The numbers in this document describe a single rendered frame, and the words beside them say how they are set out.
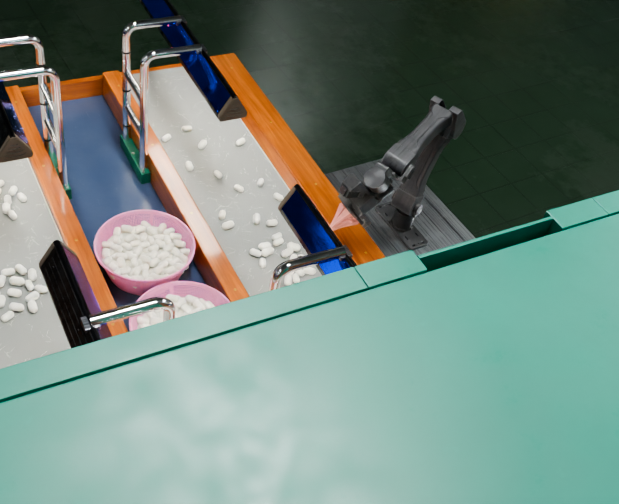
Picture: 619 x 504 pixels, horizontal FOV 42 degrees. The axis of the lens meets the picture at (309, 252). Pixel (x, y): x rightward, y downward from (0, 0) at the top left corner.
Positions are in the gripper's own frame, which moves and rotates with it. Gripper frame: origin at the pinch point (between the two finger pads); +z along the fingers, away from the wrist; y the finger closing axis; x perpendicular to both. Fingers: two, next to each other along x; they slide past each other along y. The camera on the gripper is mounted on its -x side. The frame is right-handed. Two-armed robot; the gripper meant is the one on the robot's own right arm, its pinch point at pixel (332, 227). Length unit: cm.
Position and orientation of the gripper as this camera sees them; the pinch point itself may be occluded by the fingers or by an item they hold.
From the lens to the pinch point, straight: 219.7
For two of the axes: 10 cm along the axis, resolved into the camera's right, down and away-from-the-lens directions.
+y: 4.6, 6.8, -5.6
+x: 4.5, 3.7, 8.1
